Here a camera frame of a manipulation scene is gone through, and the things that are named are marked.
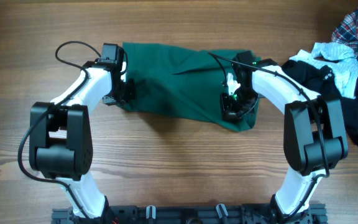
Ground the green cloth garment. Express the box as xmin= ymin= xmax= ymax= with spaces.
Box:
xmin=121 ymin=42 xmax=258 ymax=132

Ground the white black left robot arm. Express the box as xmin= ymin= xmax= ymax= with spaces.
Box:
xmin=17 ymin=60 xmax=134 ymax=223

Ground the black cloth garment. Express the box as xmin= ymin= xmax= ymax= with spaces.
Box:
xmin=282 ymin=60 xmax=358 ymax=146

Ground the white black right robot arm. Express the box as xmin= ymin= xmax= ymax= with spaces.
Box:
xmin=221 ymin=56 xmax=348 ymax=223

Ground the white light-blue striped shirt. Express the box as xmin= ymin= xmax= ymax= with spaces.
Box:
xmin=289 ymin=42 xmax=358 ymax=99

